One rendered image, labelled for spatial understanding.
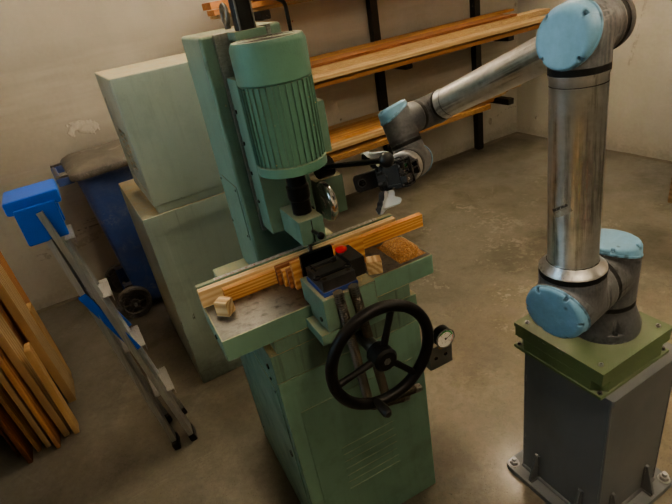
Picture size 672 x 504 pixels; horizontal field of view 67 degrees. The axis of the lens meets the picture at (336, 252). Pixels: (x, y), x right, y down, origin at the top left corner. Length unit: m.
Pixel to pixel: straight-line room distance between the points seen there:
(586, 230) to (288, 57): 0.74
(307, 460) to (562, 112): 1.11
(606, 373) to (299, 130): 0.95
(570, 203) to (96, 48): 2.92
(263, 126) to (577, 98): 0.66
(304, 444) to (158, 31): 2.74
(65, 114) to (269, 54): 2.48
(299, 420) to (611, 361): 0.82
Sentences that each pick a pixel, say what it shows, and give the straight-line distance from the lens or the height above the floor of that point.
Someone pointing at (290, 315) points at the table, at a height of 0.89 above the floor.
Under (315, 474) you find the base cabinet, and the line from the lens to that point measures 1.62.
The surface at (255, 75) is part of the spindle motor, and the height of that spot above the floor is 1.44.
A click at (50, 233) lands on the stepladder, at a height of 1.04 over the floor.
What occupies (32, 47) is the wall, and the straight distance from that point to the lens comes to 3.50.
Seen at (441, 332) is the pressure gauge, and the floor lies 0.69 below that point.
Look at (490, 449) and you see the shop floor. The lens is 2.08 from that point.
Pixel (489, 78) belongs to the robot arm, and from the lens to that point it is 1.40.
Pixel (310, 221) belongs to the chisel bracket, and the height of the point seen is 1.06.
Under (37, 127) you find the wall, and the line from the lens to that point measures 3.53.
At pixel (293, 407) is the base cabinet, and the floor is 0.62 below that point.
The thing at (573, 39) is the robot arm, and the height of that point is 1.43.
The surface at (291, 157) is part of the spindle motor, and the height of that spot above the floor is 1.25.
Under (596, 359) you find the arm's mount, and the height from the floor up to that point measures 0.64.
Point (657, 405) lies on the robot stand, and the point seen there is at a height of 0.38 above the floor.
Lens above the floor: 1.59
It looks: 28 degrees down
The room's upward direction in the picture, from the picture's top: 10 degrees counter-clockwise
